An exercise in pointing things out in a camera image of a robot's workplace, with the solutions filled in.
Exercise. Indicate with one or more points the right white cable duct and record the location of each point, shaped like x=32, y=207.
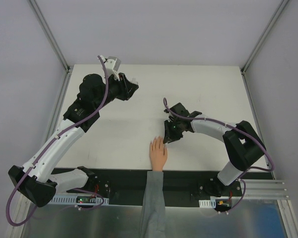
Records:
x=211, y=203

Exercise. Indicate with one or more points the white cable duct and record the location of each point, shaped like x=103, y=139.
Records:
x=211, y=203
x=78, y=199

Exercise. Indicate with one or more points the left white cable duct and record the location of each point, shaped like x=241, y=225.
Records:
x=78, y=199

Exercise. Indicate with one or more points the left aluminium frame post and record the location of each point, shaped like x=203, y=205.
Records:
x=49, y=34

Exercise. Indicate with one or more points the aluminium frame post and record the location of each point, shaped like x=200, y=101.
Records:
x=264, y=35
x=49, y=34

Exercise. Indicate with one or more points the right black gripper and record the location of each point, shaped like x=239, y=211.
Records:
x=173, y=129

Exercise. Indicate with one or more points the grey sleeved forearm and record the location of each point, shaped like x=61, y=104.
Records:
x=153, y=214

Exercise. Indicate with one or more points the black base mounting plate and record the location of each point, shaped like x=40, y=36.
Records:
x=126, y=187

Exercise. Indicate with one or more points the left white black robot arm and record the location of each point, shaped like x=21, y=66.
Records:
x=35, y=179

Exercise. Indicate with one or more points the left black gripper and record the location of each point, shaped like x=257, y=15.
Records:
x=124, y=87

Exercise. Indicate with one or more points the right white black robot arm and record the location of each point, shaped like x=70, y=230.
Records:
x=243, y=145

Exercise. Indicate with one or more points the right aluminium frame post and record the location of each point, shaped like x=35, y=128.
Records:
x=264, y=35

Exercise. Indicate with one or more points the mannequin hand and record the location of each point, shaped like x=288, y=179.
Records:
x=157, y=154

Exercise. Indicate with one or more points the clear nail polish bottle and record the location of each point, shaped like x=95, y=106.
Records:
x=134, y=80

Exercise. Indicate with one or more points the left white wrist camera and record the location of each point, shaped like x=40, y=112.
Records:
x=111, y=65

